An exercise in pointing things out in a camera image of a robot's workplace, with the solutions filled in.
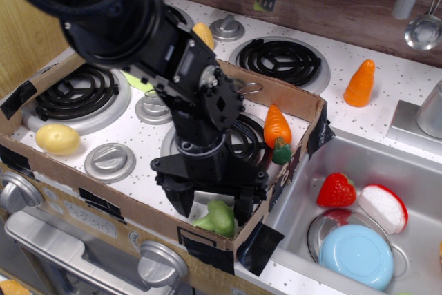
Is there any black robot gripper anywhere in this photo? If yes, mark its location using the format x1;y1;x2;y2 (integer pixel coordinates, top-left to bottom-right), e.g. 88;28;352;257
151;135;268;226

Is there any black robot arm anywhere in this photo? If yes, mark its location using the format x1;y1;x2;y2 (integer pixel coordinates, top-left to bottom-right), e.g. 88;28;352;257
27;0;268;225

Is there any green toy broccoli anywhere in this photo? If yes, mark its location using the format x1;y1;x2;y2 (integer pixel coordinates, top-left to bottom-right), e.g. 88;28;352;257
192;200;235;238

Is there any small steel pot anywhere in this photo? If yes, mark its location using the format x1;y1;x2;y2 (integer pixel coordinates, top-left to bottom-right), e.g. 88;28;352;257
144;78;264;99

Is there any brown cardboard fence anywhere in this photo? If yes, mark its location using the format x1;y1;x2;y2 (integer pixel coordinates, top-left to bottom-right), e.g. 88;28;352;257
1;49;334;275

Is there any silver oven knob right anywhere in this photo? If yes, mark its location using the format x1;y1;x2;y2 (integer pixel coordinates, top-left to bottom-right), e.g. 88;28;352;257
137;240;189;288

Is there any silver oven knob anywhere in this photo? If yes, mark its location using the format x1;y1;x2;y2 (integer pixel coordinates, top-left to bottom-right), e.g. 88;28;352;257
1;171;44;214
137;240;189;288

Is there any orange toy carrot green stem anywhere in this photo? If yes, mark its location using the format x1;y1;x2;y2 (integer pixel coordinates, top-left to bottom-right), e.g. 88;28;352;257
264;104;292;165

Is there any grey stove knob centre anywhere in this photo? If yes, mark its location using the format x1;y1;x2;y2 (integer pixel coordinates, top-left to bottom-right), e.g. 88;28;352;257
135;94;172;125

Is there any grey stove knob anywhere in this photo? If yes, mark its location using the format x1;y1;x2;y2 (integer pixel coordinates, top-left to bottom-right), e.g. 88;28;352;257
135;94;172;125
84;143;136;184
209;15;245;41

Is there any grey stove knob front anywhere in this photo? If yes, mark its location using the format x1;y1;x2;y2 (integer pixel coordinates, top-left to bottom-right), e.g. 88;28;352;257
84;143;136;184

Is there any steel bowl in sink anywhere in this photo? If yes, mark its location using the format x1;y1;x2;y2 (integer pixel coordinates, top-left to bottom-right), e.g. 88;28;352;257
307;208;392;263

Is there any red toy strawberry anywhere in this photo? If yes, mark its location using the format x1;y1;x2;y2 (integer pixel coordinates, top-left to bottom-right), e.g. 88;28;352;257
316;173;357;207

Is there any light green plastic plate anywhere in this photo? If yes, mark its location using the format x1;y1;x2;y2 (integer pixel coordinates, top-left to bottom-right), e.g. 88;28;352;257
121;70;149;92

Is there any front left black burner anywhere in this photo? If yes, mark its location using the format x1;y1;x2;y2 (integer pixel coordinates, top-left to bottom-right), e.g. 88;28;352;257
22;64;131;135

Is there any light blue plastic plate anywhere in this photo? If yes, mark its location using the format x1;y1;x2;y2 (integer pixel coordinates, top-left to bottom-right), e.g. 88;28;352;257
318;225;394;291

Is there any back right black burner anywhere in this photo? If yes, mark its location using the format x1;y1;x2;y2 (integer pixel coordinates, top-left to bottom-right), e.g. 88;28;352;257
229;37;331;95

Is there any yellow toy corn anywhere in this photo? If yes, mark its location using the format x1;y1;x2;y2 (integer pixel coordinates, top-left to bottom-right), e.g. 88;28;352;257
192;22;215;50

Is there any grey stove knob back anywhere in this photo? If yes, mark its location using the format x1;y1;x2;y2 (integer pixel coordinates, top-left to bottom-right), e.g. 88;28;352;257
209;15;245;41

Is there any yellow toy potato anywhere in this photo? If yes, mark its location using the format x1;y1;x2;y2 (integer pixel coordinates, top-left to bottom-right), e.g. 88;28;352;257
35;124;81;155

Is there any red white toy radish slice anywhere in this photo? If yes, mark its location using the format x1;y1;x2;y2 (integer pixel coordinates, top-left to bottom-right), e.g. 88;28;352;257
358;184;408;235

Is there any orange toy carrot cone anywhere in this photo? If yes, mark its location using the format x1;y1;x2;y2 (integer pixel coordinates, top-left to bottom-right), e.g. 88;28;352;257
343;59;376;107

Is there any back left black burner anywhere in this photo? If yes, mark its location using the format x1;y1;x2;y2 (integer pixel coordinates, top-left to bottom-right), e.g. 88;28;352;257
166;5;194;28

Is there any silver oven knob left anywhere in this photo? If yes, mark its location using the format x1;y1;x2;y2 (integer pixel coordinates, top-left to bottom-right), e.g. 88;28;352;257
1;171;44;214

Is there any steel toy sink basin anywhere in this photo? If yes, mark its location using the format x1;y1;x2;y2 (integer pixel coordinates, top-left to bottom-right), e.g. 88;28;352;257
266;129;441;294

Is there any hanging steel ladle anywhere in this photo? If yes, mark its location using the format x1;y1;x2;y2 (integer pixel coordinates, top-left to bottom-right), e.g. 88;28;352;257
404;0;441;51

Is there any silver oven door handle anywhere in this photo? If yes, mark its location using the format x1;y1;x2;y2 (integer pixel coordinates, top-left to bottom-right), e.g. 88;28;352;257
5;211;180;294

